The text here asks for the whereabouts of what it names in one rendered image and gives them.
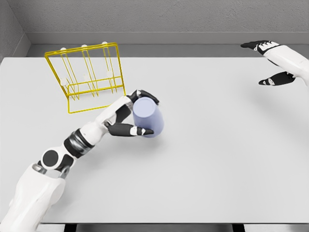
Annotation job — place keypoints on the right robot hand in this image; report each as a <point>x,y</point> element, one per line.
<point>280,60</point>

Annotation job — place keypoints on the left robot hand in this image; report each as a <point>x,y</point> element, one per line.
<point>113,111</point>

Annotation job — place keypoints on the lavender cup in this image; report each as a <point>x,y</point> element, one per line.
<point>148,118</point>

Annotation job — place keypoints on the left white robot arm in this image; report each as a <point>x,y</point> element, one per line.
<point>43,174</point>

